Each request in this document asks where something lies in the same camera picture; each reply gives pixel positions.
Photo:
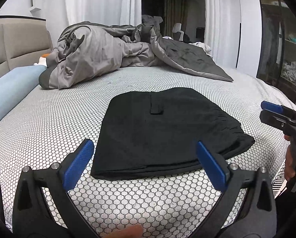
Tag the person right hand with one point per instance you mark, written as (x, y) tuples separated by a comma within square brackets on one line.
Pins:
[(289, 169)]

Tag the beige upholstered headboard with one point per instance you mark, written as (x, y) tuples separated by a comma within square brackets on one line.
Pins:
[(23, 40)]

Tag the black pants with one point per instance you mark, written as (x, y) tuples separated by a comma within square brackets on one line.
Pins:
[(147, 134)]

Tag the white sheer curtain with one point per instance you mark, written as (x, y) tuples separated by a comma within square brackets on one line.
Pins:
[(62, 13), (222, 31)]

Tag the orange white plush toy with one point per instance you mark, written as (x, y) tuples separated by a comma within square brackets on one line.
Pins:
[(42, 60)]

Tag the grey duvet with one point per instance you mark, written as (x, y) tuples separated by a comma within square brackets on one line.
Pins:
[(87, 50)]

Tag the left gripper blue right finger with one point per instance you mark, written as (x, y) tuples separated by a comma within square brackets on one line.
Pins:
[(257, 214)]

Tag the open wardrobe shelving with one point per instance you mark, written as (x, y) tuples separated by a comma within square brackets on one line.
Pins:
[(277, 65)]

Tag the white sheer curtain right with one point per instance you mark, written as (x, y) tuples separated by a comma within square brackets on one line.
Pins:
[(222, 31)]

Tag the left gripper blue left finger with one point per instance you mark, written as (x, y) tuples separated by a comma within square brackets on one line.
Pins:
[(31, 214)]

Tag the light blue pillow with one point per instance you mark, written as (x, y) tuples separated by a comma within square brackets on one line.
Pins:
[(16, 85)]

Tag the white wardrobe door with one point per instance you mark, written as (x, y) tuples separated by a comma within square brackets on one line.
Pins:
[(250, 37)]

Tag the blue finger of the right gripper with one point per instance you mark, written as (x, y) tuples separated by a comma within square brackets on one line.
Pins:
[(275, 108)]

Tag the dark grey pillow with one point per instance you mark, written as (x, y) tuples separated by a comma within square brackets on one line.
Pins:
[(45, 77)]

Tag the person left hand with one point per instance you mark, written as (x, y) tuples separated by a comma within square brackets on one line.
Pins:
[(134, 231)]

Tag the white sheer curtain left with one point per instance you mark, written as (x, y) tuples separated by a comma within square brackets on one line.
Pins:
[(62, 13)]

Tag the patterned floor rug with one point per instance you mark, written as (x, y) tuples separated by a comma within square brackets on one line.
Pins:
[(279, 182)]

